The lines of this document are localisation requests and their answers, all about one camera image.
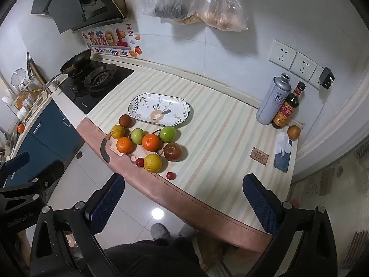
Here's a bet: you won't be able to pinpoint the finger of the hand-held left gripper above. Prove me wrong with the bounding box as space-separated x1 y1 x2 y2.
0 151 31 181
24 160 65 192

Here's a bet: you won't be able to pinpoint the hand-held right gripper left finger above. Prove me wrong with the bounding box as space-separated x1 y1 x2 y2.
30 173 126 277

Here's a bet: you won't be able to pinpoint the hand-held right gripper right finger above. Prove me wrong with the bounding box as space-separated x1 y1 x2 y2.
243 173 338 277

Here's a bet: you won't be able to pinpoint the orange tangerine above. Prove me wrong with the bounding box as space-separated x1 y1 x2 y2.
141 133 160 152
116 137 134 154

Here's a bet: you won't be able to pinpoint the yellow citrus fruit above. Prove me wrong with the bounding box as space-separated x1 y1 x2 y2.
143 154 162 173
111 125 126 139

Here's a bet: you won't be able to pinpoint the green apple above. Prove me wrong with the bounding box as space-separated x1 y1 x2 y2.
159 126 177 142
131 128 145 144

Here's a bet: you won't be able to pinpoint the dark red apple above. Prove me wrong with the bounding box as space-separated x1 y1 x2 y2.
163 142 182 162

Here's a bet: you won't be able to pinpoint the patterned ceramic plate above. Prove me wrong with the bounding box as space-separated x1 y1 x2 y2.
128 93 191 126

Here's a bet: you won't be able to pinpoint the blue kitchen cabinet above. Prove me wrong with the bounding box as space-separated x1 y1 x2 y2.
6 101 84 179

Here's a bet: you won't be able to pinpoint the cat-shaped mat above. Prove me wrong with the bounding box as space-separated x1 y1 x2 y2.
100 128 169 164

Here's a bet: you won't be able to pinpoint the brown sewn label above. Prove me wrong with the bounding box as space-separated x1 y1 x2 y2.
250 147 270 165

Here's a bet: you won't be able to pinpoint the grey slipper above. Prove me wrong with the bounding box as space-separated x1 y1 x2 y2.
150 223 171 240
179 223 197 239

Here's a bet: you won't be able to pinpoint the white tissue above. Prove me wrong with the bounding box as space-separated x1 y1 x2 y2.
274 132 292 155

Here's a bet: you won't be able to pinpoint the striped table mat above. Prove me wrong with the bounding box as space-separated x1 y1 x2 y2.
76 65 304 250

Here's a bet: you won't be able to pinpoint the person's dark trousers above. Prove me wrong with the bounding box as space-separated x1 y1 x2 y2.
102 237 208 277

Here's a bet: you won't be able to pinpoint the brown pear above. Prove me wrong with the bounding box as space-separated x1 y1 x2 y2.
287 125 301 140

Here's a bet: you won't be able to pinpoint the metal dish rack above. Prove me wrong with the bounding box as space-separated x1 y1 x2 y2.
3 68 47 122

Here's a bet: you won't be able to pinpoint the dark sauce bottle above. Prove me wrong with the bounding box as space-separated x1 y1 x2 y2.
271 81 306 130

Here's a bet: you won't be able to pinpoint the grey gas canister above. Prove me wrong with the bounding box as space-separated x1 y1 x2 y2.
256 73 291 125

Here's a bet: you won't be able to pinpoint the black gas stove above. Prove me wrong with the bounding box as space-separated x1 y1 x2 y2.
59 60 135 115

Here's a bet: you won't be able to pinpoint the black frying pan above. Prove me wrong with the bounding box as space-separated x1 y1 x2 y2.
40 49 92 91

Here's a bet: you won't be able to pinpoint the black plug adapter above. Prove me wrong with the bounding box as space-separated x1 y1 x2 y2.
319 67 335 90

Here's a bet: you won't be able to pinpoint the grey range hood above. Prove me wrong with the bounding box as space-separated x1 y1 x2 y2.
31 0 129 34

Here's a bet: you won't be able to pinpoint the plastic bag with brown contents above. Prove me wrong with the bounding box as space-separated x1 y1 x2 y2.
180 0 249 32

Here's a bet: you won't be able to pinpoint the white wall socket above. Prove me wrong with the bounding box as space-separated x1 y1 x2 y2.
269 40 297 70
308 65 325 90
290 52 318 83

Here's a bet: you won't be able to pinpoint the colourful wall sticker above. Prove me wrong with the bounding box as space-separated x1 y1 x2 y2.
81 24 143 58

